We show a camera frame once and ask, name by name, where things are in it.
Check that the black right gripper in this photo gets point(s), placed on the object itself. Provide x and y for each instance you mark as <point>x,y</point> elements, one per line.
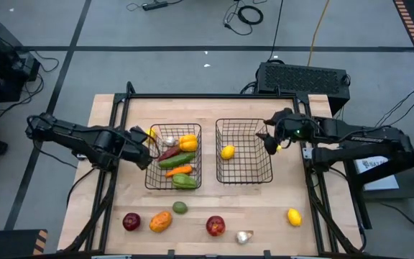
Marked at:
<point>297,126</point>

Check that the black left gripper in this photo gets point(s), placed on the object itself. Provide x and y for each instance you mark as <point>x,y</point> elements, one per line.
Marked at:
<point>138,147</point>

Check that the yellow lemon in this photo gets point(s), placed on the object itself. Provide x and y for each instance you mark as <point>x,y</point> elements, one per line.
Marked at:
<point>294,217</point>
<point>228,152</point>
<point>151,134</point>

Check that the red chili pepper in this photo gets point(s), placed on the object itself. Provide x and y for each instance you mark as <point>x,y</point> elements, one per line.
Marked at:
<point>169,153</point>

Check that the white garlic bulb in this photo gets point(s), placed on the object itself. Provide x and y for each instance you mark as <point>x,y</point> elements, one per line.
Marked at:
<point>170,141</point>
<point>242,237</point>

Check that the green cucumber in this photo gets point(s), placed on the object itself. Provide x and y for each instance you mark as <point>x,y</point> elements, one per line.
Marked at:
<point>176,160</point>

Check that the orange carrot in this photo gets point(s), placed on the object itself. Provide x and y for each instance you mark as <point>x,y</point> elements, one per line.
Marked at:
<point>180,171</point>

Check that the yellow bell pepper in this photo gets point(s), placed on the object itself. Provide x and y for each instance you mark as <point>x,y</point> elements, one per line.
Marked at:
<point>188,142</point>

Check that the green bell pepper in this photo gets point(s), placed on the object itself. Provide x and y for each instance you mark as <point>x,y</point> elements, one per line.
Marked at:
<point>184,181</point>

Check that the green avocado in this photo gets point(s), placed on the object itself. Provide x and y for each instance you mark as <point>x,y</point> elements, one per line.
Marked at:
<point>180,207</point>

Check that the dark red apple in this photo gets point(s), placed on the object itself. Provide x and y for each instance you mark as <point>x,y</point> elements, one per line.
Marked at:
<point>131,221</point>

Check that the orange bell pepper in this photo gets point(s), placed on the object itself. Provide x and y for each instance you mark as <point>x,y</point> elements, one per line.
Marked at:
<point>160,221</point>

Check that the bright red apple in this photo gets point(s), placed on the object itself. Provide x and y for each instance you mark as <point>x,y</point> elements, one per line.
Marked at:
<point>215,226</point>

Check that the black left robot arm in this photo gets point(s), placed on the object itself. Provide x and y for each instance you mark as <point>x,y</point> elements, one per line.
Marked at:
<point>95,142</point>

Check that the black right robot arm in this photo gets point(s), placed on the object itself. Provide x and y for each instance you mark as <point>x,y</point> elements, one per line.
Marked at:
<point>365,138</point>

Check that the small yellow tag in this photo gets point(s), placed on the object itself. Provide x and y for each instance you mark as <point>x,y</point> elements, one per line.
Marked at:
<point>279,147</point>

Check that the black computer case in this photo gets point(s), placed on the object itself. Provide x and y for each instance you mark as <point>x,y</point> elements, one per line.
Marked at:
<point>300,81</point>

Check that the white labelled box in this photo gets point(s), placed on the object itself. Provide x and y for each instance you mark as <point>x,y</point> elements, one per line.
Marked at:
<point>379,181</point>

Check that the black power strip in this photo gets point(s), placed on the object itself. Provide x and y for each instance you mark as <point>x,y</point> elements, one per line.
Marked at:
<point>155,5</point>

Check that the black box with hazard stripes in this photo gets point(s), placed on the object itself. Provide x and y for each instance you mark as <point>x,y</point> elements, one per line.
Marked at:
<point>9,244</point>

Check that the black metal table frame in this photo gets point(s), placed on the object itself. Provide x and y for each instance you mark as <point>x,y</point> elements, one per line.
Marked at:
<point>210,96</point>

